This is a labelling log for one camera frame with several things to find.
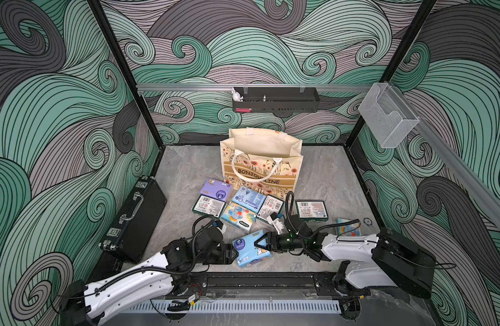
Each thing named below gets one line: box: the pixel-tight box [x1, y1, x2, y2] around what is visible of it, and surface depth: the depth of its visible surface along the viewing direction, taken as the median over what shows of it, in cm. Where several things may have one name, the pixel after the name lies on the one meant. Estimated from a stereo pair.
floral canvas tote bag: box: [220, 127, 304, 195], surface depth 90 cm
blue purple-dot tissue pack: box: [232, 229, 272, 268], surface depth 76 cm
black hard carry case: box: [99, 175, 168, 265], surface depth 72 cm
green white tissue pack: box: [256, 194, 285, 223], surface depth 90 cm
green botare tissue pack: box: [191, 194, 227, 219], surface depth 90 cm
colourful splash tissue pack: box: [220, 201, 257, 231], surface depth 87 cm
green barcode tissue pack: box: [294, 200, 329, 223], surface depth 89 cm
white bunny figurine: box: [230, 86, 244, 102], surface depth 87 cm
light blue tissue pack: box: [231, 185, 267, 214], surface depth 92 cm
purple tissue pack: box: [199, 177, 234, 203], surface depth 95 cm
